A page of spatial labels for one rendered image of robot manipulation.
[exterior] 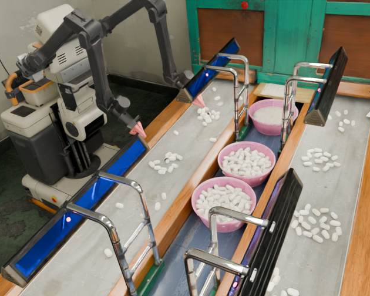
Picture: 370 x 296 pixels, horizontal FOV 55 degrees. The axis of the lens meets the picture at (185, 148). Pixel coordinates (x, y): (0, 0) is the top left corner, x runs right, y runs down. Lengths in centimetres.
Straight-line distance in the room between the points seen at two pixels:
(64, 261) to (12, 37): 244
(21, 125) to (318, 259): 173
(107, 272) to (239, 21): 156
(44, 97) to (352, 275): 189
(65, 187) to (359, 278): 183
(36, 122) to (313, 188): 160
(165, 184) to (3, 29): 229
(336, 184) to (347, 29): 86
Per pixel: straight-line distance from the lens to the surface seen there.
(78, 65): 205
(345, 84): 217
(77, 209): 106
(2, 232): 285
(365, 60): 216
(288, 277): 131
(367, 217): 151
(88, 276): 139
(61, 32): 161
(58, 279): 143
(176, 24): 344
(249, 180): 161
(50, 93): 239
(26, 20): 359
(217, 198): 154
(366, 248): 141
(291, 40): 217
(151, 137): 189
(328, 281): 133
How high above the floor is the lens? 183
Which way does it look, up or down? 37 degrees down
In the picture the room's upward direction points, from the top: 7 degrees counter-clockwise
